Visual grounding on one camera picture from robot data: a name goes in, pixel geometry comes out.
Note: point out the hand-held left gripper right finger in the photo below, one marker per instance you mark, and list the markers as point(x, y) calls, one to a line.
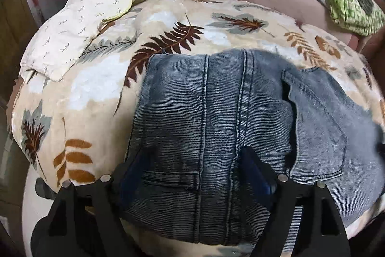
point(255, 168)

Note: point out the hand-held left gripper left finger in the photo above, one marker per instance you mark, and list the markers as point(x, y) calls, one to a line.
point(127, 172)

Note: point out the blue denim pants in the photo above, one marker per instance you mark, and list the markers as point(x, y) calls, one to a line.
point(228, 130)

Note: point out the leaf print fleece blanket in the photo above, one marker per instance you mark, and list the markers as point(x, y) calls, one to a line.
point(168, 43)

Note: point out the white twig print pillow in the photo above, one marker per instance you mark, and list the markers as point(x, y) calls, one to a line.
point(81, 22)

